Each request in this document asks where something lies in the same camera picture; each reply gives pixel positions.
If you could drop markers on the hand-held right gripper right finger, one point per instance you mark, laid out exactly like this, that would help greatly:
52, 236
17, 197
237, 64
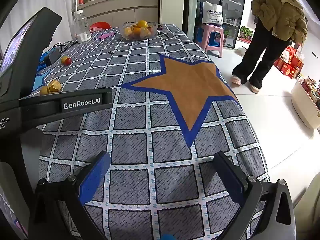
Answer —
233, 177

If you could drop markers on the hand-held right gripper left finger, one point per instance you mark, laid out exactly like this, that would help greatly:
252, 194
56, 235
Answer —
96, 177

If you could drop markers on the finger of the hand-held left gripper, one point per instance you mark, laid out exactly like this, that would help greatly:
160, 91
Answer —
82, 102

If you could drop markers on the husked physalis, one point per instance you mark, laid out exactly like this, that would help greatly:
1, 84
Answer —
145, 31
55, 85

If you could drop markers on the yellow physalis berry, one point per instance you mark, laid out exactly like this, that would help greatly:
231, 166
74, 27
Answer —
43, 90

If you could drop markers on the clear glass bowl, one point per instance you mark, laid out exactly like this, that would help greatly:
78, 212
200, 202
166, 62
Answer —
150, 33

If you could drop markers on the black power adapter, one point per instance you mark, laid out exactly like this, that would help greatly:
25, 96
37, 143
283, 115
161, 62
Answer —
52, 57

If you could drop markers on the small yellow-green fruit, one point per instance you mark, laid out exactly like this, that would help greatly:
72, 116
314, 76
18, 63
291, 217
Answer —
64, 59

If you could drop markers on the red cherry tomato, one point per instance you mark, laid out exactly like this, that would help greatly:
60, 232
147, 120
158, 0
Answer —
68, 61

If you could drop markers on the clear plastic water bottle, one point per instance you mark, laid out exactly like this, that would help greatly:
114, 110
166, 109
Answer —
82, 27

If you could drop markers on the red plastic stool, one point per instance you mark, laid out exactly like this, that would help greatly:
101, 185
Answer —
100, 25

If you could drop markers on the grey checked star tablecloth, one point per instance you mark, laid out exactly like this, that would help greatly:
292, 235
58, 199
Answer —
160, 135

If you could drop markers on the beige cloth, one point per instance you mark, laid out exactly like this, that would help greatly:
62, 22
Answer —
310, 210

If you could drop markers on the white round cabinet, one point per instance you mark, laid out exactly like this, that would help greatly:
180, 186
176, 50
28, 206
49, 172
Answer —
305, 105

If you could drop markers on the white kitchen counter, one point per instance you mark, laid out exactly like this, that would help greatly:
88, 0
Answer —
120, 7

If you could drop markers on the stack of red gift boxes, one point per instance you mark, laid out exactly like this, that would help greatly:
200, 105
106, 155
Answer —
290, 65

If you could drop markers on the potted green plant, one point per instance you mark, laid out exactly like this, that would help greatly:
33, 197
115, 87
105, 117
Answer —
246, 32

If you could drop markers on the pink plastic stool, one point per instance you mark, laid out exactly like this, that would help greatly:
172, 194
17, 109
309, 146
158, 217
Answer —
212, 30

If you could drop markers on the white shopping bag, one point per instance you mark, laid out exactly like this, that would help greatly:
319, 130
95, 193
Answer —
212, 13

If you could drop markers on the glass door cabinet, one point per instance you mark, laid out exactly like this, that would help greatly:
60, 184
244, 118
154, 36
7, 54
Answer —
232, 2

